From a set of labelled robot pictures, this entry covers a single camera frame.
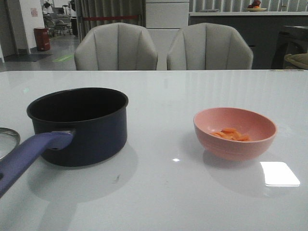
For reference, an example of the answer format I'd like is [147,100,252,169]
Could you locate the pink plastic bowl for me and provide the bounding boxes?
[193,107,277,161]

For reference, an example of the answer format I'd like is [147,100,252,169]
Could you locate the orange ham slices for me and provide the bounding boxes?
[211,128,251,141]

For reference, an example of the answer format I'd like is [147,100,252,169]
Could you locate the glass pot lid blue knob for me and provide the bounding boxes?
[0,128,20,161]

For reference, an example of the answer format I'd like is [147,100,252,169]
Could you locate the left beige upholstered chair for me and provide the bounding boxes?
[74,23,158,71]

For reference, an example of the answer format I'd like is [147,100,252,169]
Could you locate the beige upholstered chair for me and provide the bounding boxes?
[167,23,254,70]
[74,23,158,71]

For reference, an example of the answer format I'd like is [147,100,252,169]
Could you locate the right beige upholstered chair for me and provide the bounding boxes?
[167,23,254,70]

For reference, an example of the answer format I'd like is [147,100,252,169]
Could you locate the white cabinet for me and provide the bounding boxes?
[145,0,190,70]

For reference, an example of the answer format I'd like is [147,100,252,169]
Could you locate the red trash bin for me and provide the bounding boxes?
[34,27,50,51]

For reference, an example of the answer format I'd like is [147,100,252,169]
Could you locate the grey counter sideboard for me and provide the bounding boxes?
[189,12,308,69]

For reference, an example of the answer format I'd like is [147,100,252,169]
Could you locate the fruit plate on counter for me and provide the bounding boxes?
[244,0,267,12]

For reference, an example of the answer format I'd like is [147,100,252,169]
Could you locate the olive cushion seat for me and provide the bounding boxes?
[284,53,308,70]

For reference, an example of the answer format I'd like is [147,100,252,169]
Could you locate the dark blue saucepan purple handle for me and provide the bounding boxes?
[0,88,128,194]

